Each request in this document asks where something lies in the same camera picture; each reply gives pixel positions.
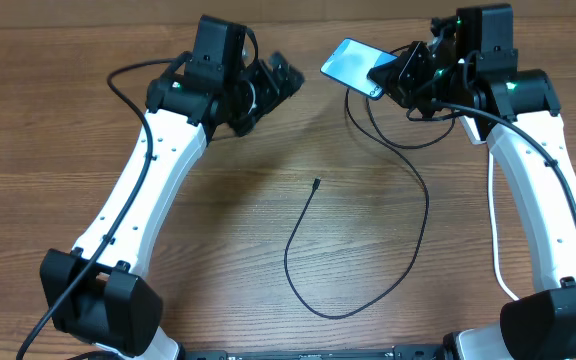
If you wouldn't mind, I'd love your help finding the blue Galaxy smartphone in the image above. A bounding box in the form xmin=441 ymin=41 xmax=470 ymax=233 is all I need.
xmin=320 ymin=38 xmax=397 ymax=100

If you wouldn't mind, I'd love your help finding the white power strip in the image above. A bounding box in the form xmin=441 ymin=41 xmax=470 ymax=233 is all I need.
xmin=459 ymin=116 xmax=486 ymax=145

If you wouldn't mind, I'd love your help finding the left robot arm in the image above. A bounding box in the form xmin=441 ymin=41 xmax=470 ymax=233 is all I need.
xmin=40 ymin=16 xmax=304 ymax=359

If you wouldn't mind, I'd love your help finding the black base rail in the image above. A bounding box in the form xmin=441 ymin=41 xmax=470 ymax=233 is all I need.
xmin=182 ymin=344 xmax=454 ymax=360

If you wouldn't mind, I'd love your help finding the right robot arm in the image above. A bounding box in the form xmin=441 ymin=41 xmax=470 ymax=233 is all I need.
xmin=368 ymin=3 xmax=576 ymax=359

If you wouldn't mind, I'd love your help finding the white power strip cord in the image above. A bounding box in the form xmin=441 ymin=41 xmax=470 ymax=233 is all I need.
xmin=486 ymin=149 xmax=520 ymax=302

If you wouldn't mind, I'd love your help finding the black charging cable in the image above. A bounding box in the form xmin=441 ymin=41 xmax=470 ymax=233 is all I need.
xmin=283 ymin=44 xmax=457 ymax=320

